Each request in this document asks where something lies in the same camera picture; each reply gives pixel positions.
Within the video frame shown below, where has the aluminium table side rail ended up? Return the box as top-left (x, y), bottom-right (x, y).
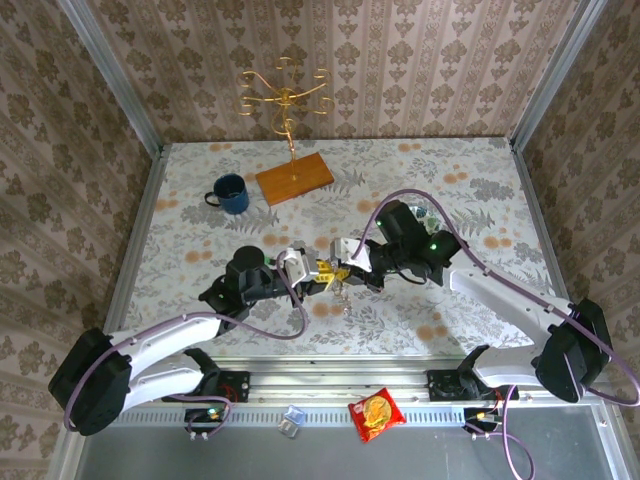
top-left (508, 139), bottom-right (591, 362)
top-left (93, 143), bottom-right (169, 369)

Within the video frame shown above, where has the aluminium frame post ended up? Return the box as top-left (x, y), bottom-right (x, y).
top-left (508, 0), bottom-right (610, 151)
top-left (57, 0), bottom-right (166, 159)

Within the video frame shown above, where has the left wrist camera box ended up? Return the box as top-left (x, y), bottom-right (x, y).
top-left (276, 246), bottom-right (322, 287)

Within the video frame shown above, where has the green leaf patterned bowl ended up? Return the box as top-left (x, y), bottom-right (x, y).
top-left (409, 203), bottom-right (442, 235)

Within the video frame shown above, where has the black electronics box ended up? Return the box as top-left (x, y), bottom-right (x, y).
top-left (183, 399), bottom-right (236, 442)

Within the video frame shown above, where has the blue ceramic mug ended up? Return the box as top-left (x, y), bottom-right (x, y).
top-left (203, 173), bottom-right (251, 216)

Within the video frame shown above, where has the gold hook stand wooden base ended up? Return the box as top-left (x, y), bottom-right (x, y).
top-left (233, 56), bottom-right (336, 207)

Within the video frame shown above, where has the red snack packet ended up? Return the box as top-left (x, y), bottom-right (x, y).
top-left (348, 387), bottom-right (407, 444)

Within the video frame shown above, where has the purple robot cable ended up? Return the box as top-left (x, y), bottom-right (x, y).
top-left (64, 254), bottom-right (309, 439)
top-left (349, 188), bottom-right (640, 480)

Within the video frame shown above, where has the aluminium front rail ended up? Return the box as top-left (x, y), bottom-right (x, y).
top-left (74, 355), bottom-right (619, 404)

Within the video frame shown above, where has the white slotted cable duct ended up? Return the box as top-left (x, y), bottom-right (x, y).
top-left (117, 405), bottom-right (501, 427)

